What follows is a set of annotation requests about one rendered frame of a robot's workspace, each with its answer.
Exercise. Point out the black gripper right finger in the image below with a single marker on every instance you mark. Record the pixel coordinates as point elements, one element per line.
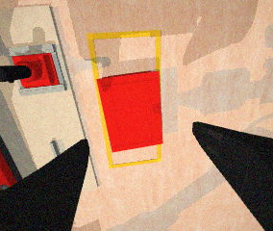
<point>246,162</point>

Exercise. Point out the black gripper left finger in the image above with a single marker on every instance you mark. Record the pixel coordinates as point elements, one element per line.
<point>47,199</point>

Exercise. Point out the yellow rectangular frame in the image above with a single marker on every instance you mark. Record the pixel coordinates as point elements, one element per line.
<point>117,35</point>

